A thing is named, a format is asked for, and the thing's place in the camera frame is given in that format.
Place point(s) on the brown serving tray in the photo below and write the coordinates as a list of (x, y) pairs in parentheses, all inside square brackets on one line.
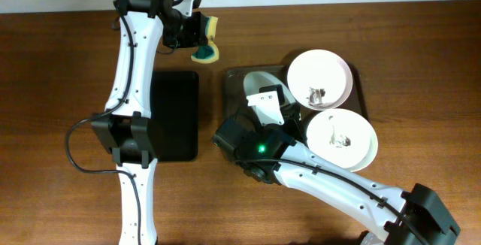
[(233, 83)]

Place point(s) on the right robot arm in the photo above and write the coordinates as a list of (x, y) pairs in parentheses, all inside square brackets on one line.
[(269, 155)]

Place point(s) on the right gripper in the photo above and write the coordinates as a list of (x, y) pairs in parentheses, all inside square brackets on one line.
[(282, 113)]

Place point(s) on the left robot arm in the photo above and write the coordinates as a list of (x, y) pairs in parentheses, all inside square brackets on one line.
[(126, 128)]

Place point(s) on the pink rimmed white plate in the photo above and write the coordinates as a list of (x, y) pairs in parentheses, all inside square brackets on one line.
[(319, 79)]

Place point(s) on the green yellow sponge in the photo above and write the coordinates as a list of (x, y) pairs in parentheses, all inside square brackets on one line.
[(209, 53)]

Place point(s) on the pale blue plate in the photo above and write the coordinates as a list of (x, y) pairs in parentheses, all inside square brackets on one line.
[(255, 80)]

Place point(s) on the black plastic tray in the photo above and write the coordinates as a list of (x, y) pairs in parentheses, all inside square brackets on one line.
[(174, 105)]

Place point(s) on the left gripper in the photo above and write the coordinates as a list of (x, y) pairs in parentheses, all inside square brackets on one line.
[(198, 38)]

